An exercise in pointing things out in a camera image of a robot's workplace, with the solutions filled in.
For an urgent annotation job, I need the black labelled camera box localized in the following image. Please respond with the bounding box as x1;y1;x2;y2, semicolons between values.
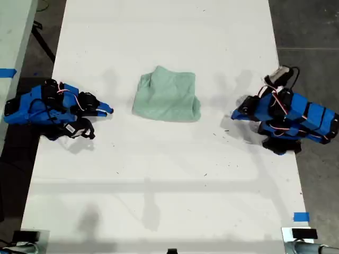
63;121;88;140

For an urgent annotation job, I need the pale grey side table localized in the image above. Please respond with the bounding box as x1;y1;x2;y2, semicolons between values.
0;0;39;149

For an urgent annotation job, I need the black camera cable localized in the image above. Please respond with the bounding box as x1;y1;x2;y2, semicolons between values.
286;65;301;92

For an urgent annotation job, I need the red white servo wire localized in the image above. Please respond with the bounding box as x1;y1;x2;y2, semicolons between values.
258;85;279;101
56;82;83;112

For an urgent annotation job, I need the black floor mat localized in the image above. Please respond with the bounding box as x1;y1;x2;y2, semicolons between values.
0;76;53;222

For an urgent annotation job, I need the pale green t-shirt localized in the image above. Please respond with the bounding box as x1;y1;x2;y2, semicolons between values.
131;65;202;123

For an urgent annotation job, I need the grey black camera box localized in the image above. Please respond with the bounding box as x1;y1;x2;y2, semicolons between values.
264;66;293;87

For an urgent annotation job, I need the grey teal clamp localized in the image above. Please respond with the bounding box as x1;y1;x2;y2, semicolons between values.
0;242;39;254
284;239;339;254

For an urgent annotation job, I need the black metal bar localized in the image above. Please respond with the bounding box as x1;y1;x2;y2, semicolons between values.
31;22;57;64

